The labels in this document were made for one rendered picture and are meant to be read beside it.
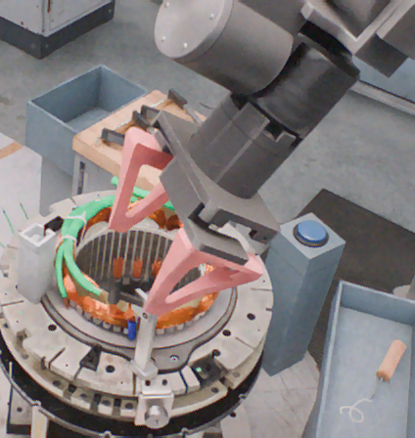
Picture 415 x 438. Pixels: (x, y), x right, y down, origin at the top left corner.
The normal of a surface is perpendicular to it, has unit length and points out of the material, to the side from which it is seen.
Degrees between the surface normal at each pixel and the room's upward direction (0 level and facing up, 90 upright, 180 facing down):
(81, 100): 90
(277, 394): 0
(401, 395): 0
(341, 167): 0
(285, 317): 90
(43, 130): 90
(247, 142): 72
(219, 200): 31
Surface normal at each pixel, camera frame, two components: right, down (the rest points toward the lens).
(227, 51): 0.29, 0.66
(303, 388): 0.11, -0.76
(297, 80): -0.25, 0.31
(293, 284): -0.81, 0.30
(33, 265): -0.59, 0.47
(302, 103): 0.09, 0.54
